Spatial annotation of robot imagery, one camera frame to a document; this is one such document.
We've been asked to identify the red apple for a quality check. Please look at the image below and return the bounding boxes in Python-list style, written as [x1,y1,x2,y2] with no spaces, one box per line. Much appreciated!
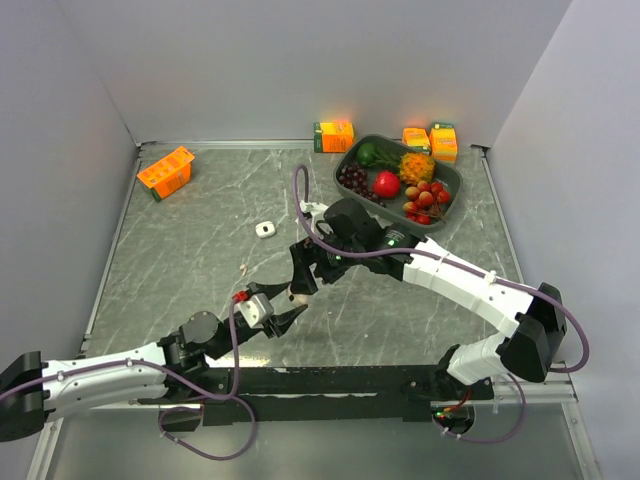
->
[372,171,401,199]

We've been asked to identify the orange juice carton centre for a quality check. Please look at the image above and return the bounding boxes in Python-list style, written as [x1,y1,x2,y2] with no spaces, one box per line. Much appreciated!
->
[313,122,355,153]

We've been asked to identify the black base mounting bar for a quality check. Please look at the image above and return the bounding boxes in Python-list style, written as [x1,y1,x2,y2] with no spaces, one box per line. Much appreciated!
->
[137,364,496,434]

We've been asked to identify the white earbud charging case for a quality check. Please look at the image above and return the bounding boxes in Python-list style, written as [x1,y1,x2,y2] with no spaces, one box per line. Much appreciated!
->
[255,221,276,239]

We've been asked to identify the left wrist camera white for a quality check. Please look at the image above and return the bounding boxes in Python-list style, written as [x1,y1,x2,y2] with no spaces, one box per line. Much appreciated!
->
[235,293,274,329]

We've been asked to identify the orange juice carton right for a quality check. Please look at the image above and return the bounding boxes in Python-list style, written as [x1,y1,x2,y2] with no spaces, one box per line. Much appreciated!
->
[429,123,458,163]

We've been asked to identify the beige earbud charging case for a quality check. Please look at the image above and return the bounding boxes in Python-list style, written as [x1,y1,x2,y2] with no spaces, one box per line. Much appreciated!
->
[287,288,309,307]

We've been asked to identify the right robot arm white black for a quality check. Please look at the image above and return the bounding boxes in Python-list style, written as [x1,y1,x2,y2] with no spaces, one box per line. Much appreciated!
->
[291,199,566,399]

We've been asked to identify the orange juice carton lying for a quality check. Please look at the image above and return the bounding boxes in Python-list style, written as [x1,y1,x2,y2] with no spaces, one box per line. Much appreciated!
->
[402,127,431,154]

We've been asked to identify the purple grape bunch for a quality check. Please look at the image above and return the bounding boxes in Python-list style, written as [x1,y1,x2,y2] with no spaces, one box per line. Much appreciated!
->
[337,164,386,207]

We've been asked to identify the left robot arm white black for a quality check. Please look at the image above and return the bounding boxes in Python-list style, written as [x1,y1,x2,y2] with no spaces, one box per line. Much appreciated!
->
[1,282,308,442]

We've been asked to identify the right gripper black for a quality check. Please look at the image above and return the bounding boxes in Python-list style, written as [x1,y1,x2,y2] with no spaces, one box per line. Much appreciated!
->
[290,226,363,295]

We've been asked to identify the orange juice carton left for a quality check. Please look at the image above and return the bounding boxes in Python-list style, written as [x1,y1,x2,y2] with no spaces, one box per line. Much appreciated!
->
[137,146,195,202]

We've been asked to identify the orange spiky fruit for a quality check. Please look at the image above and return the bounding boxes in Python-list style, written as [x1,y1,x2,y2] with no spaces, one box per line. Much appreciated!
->
[398,152,436,186]

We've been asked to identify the red cherry bunch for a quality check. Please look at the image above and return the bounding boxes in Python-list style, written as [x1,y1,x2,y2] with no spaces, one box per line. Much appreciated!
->
[403,181,452,225]

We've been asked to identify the dark grey fruit tray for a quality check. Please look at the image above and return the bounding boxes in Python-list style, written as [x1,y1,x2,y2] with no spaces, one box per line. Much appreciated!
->
[333,135,462,235]

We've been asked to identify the green leafy sprig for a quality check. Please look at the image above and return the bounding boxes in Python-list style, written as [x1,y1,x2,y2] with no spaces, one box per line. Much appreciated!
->
[374,147,402,172]

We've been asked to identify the green lime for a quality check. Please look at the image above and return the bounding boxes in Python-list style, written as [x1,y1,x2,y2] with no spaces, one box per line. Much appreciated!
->
[356,143,377,166]

